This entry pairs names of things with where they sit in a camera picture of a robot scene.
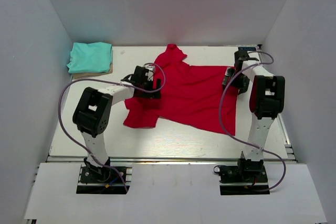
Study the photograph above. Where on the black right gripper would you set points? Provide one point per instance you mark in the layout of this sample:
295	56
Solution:
243	85

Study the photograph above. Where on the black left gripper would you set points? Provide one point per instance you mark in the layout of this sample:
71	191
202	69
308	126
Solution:
157	94

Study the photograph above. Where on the red t shirt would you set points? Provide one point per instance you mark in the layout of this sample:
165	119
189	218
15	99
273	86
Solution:
192	95

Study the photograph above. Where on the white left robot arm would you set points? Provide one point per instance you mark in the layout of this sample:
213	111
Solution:
92	113

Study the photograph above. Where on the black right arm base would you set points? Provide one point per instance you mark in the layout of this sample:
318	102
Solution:
247	177

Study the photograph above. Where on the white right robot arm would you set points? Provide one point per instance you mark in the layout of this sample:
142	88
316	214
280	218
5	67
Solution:
267	98

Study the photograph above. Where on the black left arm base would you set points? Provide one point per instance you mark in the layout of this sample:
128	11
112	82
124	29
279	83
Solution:
94	180

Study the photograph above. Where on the blue table label sticker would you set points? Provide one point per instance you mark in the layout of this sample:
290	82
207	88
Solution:
247	48

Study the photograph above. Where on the folded teal t shirt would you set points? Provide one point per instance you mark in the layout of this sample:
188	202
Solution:
90	58

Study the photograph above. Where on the folded beige t shirt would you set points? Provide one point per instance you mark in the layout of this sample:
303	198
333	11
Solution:
89	75

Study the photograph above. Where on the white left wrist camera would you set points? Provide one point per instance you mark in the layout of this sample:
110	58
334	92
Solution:
150	72

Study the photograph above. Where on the aluminium front table rail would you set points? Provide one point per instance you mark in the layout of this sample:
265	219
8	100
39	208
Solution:
142	160

